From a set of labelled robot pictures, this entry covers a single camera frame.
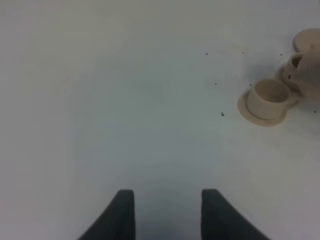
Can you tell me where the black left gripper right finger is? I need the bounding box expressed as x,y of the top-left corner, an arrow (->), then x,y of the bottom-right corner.
201,189 -> 268,240

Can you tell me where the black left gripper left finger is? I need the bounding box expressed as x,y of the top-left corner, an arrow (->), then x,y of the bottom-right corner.
79,189 -> 136,240

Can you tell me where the beige ceramic teapot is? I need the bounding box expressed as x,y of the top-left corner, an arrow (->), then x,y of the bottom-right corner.
289,50 -> 320,102

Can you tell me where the beige saucer far from teapot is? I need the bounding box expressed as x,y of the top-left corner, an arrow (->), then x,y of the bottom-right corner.
237,90 -> 287,127

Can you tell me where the beige teacup far from teapot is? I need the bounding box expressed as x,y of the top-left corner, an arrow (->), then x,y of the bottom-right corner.
246,78 -> 302,120

